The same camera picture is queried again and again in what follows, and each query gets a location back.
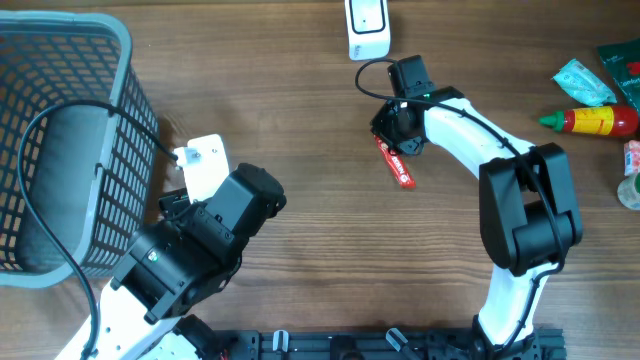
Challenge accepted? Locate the grey plastic mesh basket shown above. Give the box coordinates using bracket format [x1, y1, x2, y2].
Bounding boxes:
[1, 11, 159, 288]

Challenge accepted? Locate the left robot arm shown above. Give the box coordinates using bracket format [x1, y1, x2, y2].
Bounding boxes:
[58, 163, 286, 359]

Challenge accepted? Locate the green lid jar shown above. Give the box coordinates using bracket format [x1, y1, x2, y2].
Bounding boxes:
[617, 173, 640, 211]

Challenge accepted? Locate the black camera cable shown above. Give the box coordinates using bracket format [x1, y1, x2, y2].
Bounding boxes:
[16, 99, 180, 360]
[354, 57, 567, 351]

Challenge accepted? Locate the red white tissue packet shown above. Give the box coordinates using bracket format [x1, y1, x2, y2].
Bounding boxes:
[623, 140, 640, 177]

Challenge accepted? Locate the black right camera cable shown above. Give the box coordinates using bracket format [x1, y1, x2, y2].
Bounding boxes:
[354, 57, 567, 351]

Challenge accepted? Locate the green 3M gloves packet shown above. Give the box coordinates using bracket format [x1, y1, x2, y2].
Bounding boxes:
[597, 39, 640, 112]

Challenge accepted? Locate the mint green wipes packet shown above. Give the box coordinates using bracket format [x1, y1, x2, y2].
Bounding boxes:
[552, 59, 617, 107]

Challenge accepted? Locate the black left camera cable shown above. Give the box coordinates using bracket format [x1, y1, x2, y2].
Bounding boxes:
[16, 99, 180, 360]

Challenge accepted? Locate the sriracha bottle green cap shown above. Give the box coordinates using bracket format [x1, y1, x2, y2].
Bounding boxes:
[538, 105, 639, 137]

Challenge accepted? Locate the white barcode scanner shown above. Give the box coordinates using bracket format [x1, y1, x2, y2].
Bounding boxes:
[344, 0, 391, 61]

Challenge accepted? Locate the red sachet pack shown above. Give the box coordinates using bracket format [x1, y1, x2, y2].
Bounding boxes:
[374, 135, 416, 189]

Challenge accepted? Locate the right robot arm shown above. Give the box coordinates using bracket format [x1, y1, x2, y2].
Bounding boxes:
[370, 87, 583, 359]

